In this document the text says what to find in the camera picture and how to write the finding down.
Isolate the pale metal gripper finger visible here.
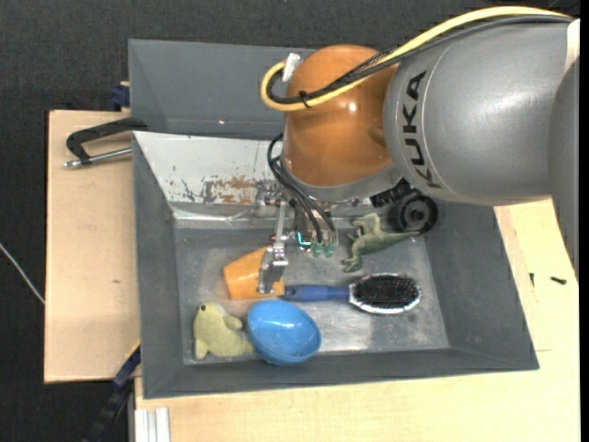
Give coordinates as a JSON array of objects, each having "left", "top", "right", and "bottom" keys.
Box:
[
  {"left": 272, "top": 241, "right": 290, "bottom": 281},
  {"left": 256, "top": 249, "right": 276, "bottom": 295}
]

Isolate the orange cup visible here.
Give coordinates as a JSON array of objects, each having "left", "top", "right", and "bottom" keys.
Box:
[{"left": 223, "top": 245, "right": 286, "bottom": 301}]

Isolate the blue plastic egg shell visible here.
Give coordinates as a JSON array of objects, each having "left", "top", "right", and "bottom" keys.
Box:
[{"left": 246, "top": 297, "right": 322, "bottom": 367}]

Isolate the green toy dinosaur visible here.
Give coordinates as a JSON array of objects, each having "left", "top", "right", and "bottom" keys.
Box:
[{"left": 341, "top": 212, "right": 421, "bottom": 273}]

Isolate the yellow-green plush seal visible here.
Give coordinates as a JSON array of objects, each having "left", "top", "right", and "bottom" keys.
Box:
[{"left": 191, "top": 301, "right": 256, "bottom": 360}]

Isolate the grey metal bin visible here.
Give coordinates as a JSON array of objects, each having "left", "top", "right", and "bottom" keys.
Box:
[{"left": 127, "top": 38, "right": 540, "bottom": 400}]

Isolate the pale brown flat board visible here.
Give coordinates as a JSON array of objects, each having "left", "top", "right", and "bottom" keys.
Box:
[{"left": 43, "top": 110, "right": 144, "bottom": 384}]

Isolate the blue-handled black hairbrush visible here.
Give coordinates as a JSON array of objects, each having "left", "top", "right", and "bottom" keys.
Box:
[{"left": 279, "top": 272, "right": 422, "bottom": 316}]

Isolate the black cylinder on white bracket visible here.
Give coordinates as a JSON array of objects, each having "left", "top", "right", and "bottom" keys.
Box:
[{"left": 369, "top": 178, "right": 439, "bottom": 238}]

